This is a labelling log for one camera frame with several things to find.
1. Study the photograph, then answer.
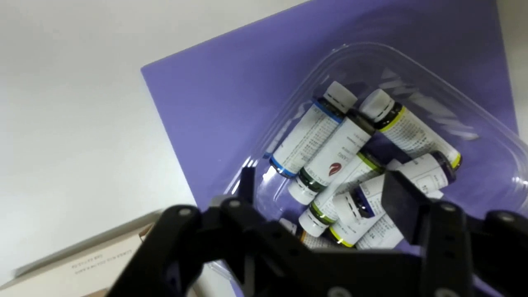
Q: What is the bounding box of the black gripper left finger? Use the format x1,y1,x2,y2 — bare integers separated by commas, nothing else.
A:
106,167,332,297

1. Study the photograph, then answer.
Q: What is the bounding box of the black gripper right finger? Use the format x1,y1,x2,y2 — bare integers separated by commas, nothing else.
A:
381,170,528,297

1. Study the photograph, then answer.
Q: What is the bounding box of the white bottle plain label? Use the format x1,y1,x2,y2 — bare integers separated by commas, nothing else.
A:
355,213,409,253

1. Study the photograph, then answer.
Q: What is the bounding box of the white bottle black cap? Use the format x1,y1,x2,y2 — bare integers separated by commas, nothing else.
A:
385,150,459,195

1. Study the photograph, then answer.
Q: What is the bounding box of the white bottle dark blue label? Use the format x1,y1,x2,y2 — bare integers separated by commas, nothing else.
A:
329,172,400,251

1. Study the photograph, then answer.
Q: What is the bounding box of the white bottle yellow band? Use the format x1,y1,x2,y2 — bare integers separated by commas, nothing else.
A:
357,88,464,172

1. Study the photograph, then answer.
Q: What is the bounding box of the white bottle green band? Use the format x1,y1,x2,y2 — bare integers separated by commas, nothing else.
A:
296,152,386,239

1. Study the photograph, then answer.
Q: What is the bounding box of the white bottle red logo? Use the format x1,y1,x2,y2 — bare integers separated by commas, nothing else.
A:
286,109,378,206

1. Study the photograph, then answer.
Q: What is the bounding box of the white bottle blue band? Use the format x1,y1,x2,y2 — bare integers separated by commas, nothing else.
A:
268,79,360,180

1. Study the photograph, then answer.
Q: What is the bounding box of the white object on cloth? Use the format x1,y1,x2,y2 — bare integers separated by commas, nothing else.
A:
221,40,528,261

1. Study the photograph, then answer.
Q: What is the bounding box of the purple mat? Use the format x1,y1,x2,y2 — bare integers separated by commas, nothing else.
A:
141,0,522,297

